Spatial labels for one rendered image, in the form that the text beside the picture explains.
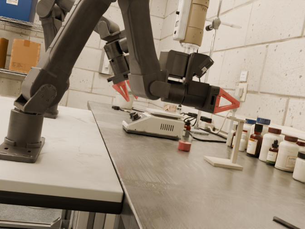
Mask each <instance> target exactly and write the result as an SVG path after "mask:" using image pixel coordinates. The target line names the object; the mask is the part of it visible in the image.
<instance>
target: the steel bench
mask: <svg viewBox="0 0 305 229"><path fill-rule="evenodd" d="M112 106H115V105H111V104H106V103H100V102H94V101H89V100H88V102H87V108H88V110H90V111H92V113H93V116H94V119H95V121H96V124H97V126H98V129H99V131H100V134H101V136H102V139H103V142H104V144H105V147H106V149H107V152H108V154H109V157H110V159H111V162H112V164H113V167H114V170H115V172H116V175H117V177H118V180H119V182H120V185H121V187H122V190H123V199H122V202H123V206H122V211H121V214H106V220H105V225H104V229H291V228H289V227H287V226H285V225H283V224H282V223H280V222H278V221H276V220H274V219H273V217H274V216H276V217H278V218H280V219H282V220H284V221H286V222H288V223H290V224H292V225H294V226H296V227H298V228H300V229H305V183H302V182H300V181H297V180H295V179H293V172H287V171H283V170H280V169H277V168H276V167H275V166H273V165H269V164H267V163H266V162H263V161H261V160H259V158H255V157H251V156H248V155H246V150H244V152H241V151H238V155H237V160H236V163H237V164H239V165H240V166H242V167H243V170H239V169H230V168H224V167H218V166H213V165H212V164H210V163H209V162H208V161H206V160H205V159H204V156H209V157H215V158H222V159H231V154H232V150H233V149H232V148H230V146H227V150H226V143H221V142H210V141H199V140H196V139H193V141H192V147H191V151H189V152H187V151H182V150H178V149H177V144H178V140H175V139H169V138H163V137H157V136H151V135H144V134H136V133H129V132H127V131H126V130H125V129H124V128H123V124H122V122H123V121H124V119H127V118H129V117H130V114H129V112H125V111H121V110H115V109H112ZM225 150H226V153H225Z"/></svg>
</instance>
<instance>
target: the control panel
mask: <svg viewBox="0 0 305 229"><path fill-rule="evenodd" d="M139 115H141V118H140V119H143V118H145V117H147V116H146V115H145V114H143V113H140V114H138V116H139ZM132 119H133V118H132ZM132 119H130V118H127V119H124V121H125V122H126V123H127V124H129V123H132V122H135V121H137V120H134V121H132ZM140 119H138V120H140Z"/></svg>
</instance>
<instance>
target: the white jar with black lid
mask: <svg viewBox="0 0 305 229"><path fill-rule="evenodd" d="M297 157H298V158H297V159H296V163H295V168H294V172H293V179H295V180H297V181H300V182H302V183H305V152H304V151H298V155H297Z"/></svg>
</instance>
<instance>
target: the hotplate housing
mask: <svg viewBox="0 0 305 229"><path fill-rule="evenodd" d="M143 114H145V115H146V116H147V117H145V118H143V119H140V120H137V121H135V122H132V123H129V124H127V123H126V122H125V121H123V122H122V124H123V128H124V129H125V130H126V131H127V132H129V133H136V134H144V135H151V136H157V137H163V138H169V139H175V140H178V139H179V134H180V129H184V125H185V123H184V121H182V120H180V119H178V118H177V117H171V116H165V115H160V114H153V113H146V112H144V113H143Z"/></svg>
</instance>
